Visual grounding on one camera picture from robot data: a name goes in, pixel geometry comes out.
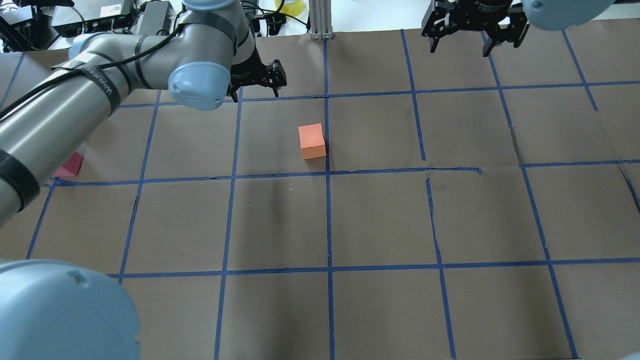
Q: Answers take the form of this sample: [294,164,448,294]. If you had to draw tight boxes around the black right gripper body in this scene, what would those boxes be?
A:
[445,0,526,36]

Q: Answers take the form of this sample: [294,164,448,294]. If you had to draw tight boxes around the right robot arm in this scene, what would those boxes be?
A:
[421,0,635,58]

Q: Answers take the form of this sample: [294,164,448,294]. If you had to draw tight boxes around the red foam block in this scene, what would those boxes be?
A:
[52,152,83,178]

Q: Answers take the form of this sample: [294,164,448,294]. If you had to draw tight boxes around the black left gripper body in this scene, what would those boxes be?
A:
[227,35,268,96]

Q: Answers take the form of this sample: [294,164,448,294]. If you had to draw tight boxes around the aluminium frame post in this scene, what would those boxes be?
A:
[308,0,334,40]

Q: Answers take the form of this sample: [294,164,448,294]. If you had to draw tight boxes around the orange foam block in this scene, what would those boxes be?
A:
[298,123,327,160]

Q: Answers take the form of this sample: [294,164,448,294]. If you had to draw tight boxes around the yellow tape roll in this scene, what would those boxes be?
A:
[273,0,306,17]

